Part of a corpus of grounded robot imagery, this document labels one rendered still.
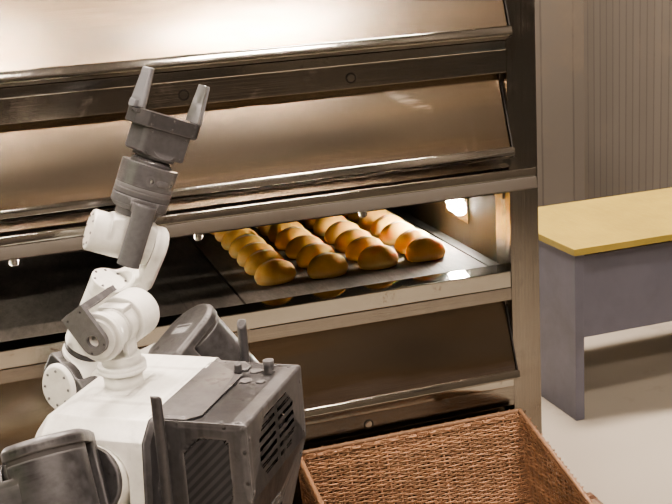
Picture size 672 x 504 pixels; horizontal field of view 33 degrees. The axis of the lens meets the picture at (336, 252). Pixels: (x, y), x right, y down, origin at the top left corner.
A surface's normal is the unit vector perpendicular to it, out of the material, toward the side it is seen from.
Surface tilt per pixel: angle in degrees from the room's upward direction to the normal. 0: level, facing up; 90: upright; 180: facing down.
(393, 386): 70
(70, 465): 65
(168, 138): 97
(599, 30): 90
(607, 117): 90
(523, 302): 90
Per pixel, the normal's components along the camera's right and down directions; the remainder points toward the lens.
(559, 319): -0.94, 0.15
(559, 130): 0.32, 0.23
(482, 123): 0.26, -0.11
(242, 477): -0.29, 0.27
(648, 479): -0.07, -0.96
